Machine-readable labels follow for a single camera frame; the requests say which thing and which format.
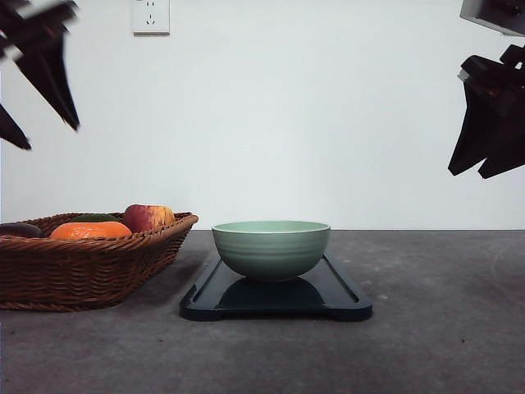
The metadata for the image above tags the dark purple eggplant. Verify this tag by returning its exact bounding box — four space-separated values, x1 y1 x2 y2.
0 222 45 238

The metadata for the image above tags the light green bowl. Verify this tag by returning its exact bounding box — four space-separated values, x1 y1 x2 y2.
212 220 331 282

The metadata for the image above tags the red yellow apple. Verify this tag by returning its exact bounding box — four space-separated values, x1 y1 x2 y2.
123 204 176 232

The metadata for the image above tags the grey camera box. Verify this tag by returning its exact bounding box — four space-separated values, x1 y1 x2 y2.
459 0 525 37

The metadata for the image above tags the orange tangerine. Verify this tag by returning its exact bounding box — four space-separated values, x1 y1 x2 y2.
50 222 132 239

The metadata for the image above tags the dark green avocado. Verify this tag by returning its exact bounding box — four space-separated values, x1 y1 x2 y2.
70 213 120 222

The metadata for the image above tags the dark blue rectangular tray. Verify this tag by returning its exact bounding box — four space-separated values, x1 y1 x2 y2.
180 254 373 321

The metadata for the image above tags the white wall power socket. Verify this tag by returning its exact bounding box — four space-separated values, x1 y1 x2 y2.
131 0 171 39

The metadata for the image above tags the brown wicker basket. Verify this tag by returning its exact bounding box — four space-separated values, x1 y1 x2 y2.
0 212 199 312

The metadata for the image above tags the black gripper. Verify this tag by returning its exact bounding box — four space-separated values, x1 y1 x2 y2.
448 44 525 179
0 0 81 150

